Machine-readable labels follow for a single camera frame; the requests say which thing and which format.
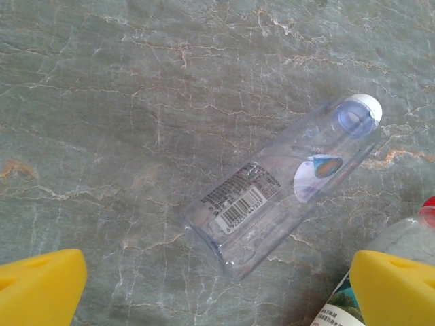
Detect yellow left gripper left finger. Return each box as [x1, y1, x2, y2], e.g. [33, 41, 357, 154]
[0, 249, 88, 326]

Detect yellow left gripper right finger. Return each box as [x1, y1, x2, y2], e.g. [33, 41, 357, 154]
[349, 250, 435, 326]

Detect red-capped bottle with red label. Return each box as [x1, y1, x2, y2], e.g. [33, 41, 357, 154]
[311, 196, 435, 326]

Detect clear square bottle white cap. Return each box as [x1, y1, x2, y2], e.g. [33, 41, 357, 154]
[179, 93, 384, 282]

